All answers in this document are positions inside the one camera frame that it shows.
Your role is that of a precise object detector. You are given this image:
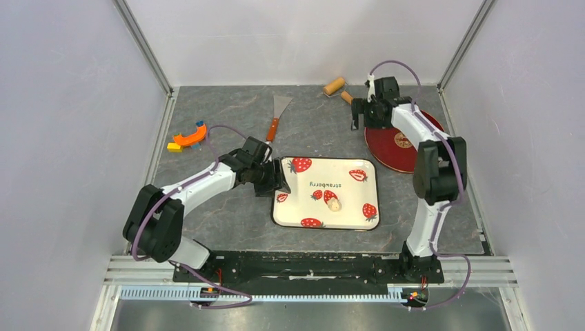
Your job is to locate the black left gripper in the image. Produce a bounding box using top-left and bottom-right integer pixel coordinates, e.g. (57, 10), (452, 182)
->
(250, 157), (291, 198)

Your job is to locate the white strawberry print tray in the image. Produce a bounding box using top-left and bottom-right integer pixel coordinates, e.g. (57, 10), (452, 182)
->
(271, 157), (380, 231)

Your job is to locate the wooden dough roller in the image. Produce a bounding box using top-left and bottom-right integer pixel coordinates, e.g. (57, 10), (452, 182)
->
(322, 77), (353, 105)

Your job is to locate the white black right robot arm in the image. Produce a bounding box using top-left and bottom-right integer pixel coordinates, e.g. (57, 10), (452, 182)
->
(351, 74), (467, 281)

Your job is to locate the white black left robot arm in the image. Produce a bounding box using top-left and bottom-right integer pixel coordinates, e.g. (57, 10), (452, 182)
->
(122, 137), (291, 281)

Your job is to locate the beige dough piece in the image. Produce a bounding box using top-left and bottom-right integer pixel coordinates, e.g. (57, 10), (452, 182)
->
(327, 198), (341, 212)

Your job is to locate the dark red round plate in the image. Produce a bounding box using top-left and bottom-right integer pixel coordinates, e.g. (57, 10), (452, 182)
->
(363, 107), (444, 174)

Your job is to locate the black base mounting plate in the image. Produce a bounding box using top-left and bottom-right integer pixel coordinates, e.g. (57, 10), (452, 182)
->
(198, 250), (444, 295)

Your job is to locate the orange curved toy block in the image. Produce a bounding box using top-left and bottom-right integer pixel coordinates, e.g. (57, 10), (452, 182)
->
(173, 124), (208, 147)

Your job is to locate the yellow toy block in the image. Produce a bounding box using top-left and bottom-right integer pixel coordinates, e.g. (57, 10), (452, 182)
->
(166, 143), (184, 153)

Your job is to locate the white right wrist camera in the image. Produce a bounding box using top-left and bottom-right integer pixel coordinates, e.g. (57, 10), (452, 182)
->
(364, 74), (376, 103)

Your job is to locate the metal scraper with wooden handle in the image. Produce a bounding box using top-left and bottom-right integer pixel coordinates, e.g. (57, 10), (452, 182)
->
(266, 95), (293, 143)

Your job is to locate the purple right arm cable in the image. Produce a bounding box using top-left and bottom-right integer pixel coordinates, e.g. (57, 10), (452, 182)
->
(369, 59), (473, 312)

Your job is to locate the light blue slotted cable duct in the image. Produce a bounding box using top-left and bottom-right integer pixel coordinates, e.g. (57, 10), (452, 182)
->
(119, 285), (406, 303)

